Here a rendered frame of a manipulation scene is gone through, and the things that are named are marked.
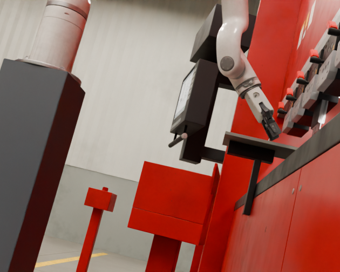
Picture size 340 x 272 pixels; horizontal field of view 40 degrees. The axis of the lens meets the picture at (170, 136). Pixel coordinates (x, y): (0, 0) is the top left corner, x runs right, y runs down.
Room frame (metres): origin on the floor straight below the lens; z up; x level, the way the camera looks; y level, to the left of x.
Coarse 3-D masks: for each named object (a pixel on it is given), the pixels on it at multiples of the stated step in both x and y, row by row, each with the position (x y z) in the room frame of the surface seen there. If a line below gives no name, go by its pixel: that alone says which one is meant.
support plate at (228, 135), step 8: (224, 136) 1.43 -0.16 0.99; (232, 136) 1.40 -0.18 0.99; (240, 136) 1.39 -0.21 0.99; (248, 136) 1.39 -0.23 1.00; (224, 144) 1.55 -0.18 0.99; (256, 144) 1.43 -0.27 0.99; (264, 144) 1.40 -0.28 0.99; (272, 144) 1.38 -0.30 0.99; (280, 144) 1.38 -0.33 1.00; (280, 152) 1.46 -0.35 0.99; (288, 152) 1.43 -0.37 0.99
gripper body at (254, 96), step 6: (252, 90) 1.45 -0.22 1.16; (258, 90) 1.45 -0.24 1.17; (246, 96) 1.48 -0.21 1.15; (252, 96) 1.45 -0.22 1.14; (258, 96) 1.46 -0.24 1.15; (264, 96) 1.44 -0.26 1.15; (252, 102) 1.46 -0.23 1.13; (258, 102) 1.44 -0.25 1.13; (264, 102) 1.44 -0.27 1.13; (252, 108) 1.49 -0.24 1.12; (258, 108) 1.44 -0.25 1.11; (270, 108) 1.44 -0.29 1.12; (258, 114) 1.46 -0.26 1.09; (264, 114) 1.46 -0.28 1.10; (258, 120) 1.51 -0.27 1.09
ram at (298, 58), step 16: (304, 0) 2.16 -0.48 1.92; (320, 0) 1.65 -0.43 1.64; (336, 0) 1.33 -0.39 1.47; (304, 16) 2.03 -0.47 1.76; (320, 16) 1.58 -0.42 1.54; (320, 32) 1.51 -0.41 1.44; (304, 48) 1.81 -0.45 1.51; (320, 48) 1.44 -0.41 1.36; (288, 64) 2.28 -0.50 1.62; (304, 64) 1.72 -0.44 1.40; (288, 80) 2.14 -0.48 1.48
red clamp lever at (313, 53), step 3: (312, 51) 1.35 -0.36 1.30; (315, 51) 1.35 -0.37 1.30; (312, 54) 1.33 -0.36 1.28; (315, 54) 1.33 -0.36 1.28; (312, 57) 1.31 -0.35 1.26; (315, 57) 1.31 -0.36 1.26; (309, 60) 1.32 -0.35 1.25; (312, 60) 1.31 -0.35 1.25; (315, 60) 1.31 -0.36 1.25; (318, 60) 1.30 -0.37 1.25; (321, 60) 1.31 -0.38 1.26; (315, 63) 1.32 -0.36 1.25; (318, 63) 1.31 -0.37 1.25
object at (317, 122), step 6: (324, 102) 1.40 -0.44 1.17; (318, 108) 1.43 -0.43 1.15; (324, 108) 1.40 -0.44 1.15; (318, 114) 1.41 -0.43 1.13; (324, 114) 1.40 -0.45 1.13; (312, 120) 1.49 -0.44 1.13; (318, 120) 1.40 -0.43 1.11; (324, 120) 1.40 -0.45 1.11; (312, 126) 1.47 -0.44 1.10; (318, 126) 1.42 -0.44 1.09; (312, 132) 1.50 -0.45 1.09
